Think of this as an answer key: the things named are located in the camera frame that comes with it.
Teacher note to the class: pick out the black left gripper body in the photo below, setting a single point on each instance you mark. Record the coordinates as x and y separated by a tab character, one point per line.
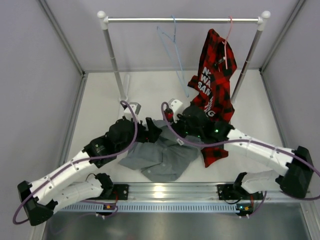
142	135

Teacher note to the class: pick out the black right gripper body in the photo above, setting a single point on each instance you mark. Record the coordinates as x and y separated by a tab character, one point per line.
181	127

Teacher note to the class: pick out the grey button shirt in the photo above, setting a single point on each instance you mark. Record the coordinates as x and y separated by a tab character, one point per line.
162	161

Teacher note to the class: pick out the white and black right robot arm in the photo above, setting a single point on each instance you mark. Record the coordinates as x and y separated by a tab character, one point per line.
290	170

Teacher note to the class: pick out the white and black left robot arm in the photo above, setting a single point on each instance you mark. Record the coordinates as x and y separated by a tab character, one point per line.
42	198

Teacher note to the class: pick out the red black plaid shirt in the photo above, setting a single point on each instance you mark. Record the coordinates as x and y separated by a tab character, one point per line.
212	80

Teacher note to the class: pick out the silver white clothes rack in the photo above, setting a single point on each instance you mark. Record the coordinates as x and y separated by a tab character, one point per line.
105	20

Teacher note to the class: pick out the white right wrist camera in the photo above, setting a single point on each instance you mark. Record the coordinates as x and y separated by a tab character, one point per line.
176	108

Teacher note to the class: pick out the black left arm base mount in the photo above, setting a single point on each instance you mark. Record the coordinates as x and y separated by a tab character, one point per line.
119	192

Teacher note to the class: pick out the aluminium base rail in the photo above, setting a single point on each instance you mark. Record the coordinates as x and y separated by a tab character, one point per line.
181	191

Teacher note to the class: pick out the grey slotted cable duct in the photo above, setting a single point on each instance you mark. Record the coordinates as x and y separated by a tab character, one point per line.
149	207

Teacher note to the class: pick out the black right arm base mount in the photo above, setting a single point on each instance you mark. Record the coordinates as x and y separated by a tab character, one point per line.
229	192

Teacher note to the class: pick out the light blue wire hanger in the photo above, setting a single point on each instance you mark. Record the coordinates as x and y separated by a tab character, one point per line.
174	55

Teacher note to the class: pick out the pink wire hanger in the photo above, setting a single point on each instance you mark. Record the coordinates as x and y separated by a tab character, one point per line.
226	43

